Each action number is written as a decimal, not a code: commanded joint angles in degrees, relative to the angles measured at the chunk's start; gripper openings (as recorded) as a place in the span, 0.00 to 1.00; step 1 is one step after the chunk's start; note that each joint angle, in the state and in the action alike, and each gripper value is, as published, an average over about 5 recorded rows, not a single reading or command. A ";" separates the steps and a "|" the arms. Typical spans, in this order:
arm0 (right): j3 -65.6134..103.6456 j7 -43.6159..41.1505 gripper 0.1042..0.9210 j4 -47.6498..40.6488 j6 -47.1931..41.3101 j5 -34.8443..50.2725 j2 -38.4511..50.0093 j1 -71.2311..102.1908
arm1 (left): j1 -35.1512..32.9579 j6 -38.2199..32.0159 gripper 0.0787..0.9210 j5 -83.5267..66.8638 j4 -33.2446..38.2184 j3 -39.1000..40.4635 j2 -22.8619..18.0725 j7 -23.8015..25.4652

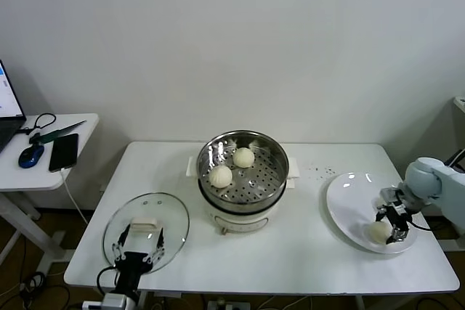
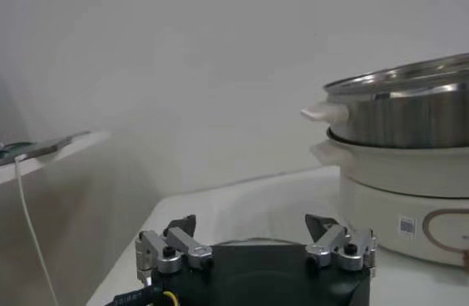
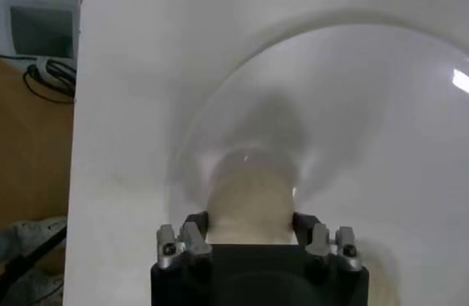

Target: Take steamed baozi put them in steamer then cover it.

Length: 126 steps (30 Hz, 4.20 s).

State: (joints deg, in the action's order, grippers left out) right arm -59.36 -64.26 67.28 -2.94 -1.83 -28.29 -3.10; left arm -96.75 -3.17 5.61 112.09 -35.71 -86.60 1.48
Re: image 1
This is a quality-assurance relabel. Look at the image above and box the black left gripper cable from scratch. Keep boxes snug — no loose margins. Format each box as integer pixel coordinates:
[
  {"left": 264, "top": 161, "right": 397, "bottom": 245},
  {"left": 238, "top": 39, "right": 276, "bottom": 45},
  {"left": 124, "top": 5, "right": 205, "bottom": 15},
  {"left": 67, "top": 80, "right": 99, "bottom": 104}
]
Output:
[{"left": 96, "top": 266, "right": 120, "bottom": 295}]

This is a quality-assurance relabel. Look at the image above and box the dark green sheathed knife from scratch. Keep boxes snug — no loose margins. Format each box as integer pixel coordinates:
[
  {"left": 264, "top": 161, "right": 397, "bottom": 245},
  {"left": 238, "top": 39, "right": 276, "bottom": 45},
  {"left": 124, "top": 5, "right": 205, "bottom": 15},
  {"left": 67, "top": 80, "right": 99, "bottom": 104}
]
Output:
[{"left": 28, "top": 119, "right": 88, "bottom": 145}]

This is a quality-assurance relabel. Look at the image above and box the white power strip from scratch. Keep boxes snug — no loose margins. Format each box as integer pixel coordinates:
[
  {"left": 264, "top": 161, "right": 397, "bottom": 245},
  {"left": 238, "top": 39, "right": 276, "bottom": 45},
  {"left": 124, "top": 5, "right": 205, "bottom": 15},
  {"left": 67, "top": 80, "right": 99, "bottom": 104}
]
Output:
[{"left": 206, "top": 298, "right": 251, "bottom": 310}]

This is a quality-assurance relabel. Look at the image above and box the blue computer mouse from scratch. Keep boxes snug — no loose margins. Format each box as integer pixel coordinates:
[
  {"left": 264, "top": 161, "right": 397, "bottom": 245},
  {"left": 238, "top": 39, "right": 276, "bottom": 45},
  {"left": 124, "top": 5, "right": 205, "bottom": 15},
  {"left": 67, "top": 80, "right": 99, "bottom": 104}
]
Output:
[{"left": 17, "top": 144, "right": 45, "bottom": 169}]

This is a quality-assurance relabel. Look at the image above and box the black smartphone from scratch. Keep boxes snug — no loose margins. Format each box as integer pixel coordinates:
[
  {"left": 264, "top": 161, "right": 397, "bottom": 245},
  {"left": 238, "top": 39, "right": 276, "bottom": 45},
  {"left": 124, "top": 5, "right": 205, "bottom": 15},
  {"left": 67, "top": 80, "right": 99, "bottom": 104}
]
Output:
[{"left": 49, "top": 133, "right": 80, "bottom": 173}]

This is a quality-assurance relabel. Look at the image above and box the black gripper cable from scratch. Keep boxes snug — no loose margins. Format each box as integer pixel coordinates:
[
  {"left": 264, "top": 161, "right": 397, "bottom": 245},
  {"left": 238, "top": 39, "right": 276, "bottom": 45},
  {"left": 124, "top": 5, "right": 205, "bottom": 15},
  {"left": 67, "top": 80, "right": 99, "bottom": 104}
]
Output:
[
  {"left": 406, "top": 217, "right": 433, "bottom": 231},
  {"left": 96, "top": 266, "right": 120, "bottom": 295}
]

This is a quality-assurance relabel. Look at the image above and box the cream electric cooking pot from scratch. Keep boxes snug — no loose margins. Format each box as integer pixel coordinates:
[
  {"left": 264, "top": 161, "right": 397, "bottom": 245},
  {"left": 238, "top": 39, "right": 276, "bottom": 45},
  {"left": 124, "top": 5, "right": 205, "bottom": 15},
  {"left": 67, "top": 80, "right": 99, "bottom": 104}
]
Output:
[{"left": 198, "top": 177, "right": 297, "bottom": 237}]

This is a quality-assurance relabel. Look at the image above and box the white side desk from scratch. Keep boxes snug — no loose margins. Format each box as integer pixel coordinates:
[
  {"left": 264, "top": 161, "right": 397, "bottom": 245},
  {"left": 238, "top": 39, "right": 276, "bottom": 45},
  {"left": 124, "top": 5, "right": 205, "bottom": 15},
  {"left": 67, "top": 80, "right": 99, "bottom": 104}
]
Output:
[{"left": 452, "top": 95, "right": 465, "bottom": 124}]

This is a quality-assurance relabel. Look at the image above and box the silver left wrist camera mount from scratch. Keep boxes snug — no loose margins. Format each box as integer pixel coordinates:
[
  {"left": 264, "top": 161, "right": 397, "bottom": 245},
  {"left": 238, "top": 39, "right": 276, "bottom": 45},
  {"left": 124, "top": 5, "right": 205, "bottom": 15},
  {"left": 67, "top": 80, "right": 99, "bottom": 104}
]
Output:
[{"left": 82, "top": 293, "right": 129, "bottom": 310}]

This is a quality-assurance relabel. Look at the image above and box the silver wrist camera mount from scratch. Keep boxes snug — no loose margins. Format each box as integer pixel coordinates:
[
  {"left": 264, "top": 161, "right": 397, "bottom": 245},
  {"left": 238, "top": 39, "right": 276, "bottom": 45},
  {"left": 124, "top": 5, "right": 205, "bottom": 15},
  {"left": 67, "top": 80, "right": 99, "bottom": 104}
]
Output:
[
  {"left": 379, "top": 186, "right": 410, "bottom": 215},
  {"left": 82, "top": 293, "right": 129, "bottom": 310}
]

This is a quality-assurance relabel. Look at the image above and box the white side table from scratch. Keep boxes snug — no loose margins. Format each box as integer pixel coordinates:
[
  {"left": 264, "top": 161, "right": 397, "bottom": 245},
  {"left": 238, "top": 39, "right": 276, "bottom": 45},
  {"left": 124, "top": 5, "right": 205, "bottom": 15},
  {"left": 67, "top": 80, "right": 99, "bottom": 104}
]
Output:
[{"left": 0, "top": 113, "right": 100, "bottom": 274}]

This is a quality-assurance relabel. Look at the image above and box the round glass pot lid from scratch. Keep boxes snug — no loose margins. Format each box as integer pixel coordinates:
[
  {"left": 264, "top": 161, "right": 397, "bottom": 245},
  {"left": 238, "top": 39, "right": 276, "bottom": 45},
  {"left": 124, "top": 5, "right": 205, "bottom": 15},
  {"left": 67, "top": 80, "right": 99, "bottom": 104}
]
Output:
[{"left": 102, "top": 192, "right": 191, "bottom": 277}]

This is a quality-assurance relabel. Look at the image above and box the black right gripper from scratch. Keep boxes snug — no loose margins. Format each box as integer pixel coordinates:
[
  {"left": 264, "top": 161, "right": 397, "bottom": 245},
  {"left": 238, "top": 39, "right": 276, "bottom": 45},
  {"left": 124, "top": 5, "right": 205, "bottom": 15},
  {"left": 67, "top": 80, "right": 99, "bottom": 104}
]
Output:
[{"left": 375, "top": 205, "right": 411, "bottom": 245}]

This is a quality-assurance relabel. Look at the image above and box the white charging cable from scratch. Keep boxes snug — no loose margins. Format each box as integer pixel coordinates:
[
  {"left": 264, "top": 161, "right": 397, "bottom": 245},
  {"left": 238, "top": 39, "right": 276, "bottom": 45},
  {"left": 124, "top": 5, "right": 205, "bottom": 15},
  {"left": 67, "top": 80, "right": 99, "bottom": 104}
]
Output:
[{"left": 60, "top": 167, "right": 89, "bottom": 224}]

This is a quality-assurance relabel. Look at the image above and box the black power adapter cable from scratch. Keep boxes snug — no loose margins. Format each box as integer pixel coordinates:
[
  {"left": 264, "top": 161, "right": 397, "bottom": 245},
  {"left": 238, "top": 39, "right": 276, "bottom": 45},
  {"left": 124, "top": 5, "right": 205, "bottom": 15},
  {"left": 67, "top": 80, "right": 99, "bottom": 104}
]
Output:
[{"left": 442, "top": 148, "right": 465, "bottom": 171}]

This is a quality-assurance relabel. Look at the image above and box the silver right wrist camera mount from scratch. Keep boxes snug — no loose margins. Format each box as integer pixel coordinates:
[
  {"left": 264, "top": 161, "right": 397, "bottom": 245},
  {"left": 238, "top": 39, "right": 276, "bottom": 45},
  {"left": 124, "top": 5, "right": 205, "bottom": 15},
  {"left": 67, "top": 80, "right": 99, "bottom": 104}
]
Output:
[{"left": 379, "top": 186, "right": 410, "bottom": 215}]

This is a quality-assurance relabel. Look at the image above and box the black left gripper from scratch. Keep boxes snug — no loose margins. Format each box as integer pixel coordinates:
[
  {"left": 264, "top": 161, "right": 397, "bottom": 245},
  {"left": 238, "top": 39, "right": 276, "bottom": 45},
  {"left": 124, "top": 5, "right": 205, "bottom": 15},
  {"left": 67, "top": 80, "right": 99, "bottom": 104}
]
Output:
[{"left": 111, "top": 224, "right": 166, "bottom": 295}]

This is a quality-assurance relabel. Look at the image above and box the black laptop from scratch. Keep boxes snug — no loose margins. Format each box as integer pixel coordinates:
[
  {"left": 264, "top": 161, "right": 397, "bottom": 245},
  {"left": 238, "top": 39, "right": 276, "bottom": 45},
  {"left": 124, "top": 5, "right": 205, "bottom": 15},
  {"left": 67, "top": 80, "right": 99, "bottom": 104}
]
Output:
[{"left": 0, "top": 59, "right": 28, "bottom": 153}]

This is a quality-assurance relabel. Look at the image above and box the stainless steel steamer basket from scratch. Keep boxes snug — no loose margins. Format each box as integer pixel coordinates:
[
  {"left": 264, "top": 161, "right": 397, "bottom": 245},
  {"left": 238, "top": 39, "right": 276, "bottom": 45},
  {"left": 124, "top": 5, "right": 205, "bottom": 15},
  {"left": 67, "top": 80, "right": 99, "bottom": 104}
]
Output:
[{"left": 186, "top": 129, "right": 302, "bottom": 216}]

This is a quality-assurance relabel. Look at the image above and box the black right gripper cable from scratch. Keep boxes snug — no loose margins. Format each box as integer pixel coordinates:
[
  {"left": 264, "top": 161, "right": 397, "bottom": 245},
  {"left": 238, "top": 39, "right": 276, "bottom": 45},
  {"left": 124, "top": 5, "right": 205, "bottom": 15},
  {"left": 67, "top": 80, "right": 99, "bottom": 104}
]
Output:
[{"left": 406, "top": 217, "right": 433, "bottom": 231}]

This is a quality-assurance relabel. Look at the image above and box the large white plate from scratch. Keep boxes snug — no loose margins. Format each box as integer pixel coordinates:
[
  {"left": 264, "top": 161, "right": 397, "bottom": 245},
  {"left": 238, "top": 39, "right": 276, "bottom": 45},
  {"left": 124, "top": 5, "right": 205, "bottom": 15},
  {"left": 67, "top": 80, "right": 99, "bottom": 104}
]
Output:
[{"left": 325, "top": 171, "right": 421, "bottom": 254}]

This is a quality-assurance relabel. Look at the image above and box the black floor cable bundle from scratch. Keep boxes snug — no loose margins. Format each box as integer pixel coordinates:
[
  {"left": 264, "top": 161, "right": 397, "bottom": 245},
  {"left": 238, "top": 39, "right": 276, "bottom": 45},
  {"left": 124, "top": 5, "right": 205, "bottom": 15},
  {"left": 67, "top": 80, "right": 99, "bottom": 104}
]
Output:
[{"left": 20, "top": 269, "right": 73, "bottom": 310}]

